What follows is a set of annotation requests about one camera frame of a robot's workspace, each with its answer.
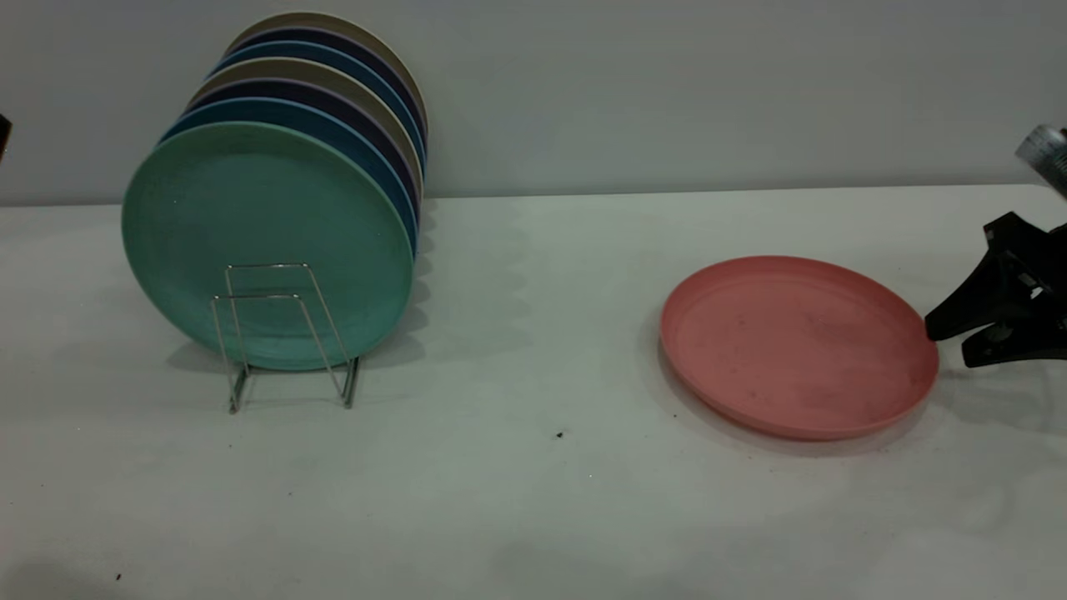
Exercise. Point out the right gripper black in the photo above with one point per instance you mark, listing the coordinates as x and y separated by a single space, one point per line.
1054 271

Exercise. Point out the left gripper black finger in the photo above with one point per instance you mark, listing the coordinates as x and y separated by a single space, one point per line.
3 137

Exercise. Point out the pink round plate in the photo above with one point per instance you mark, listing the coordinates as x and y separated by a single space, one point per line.
792 342

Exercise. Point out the green round plate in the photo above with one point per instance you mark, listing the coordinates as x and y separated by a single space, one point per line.
250 208

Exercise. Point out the blue round plate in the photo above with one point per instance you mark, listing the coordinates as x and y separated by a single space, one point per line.
327 52
283 110

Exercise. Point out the beige round plate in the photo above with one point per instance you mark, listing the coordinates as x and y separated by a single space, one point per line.
292 67
317 18

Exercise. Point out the dark purple round plate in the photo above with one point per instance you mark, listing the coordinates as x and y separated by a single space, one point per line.
338 39
310 92

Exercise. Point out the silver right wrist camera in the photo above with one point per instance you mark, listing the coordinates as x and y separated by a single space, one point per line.
1046 154

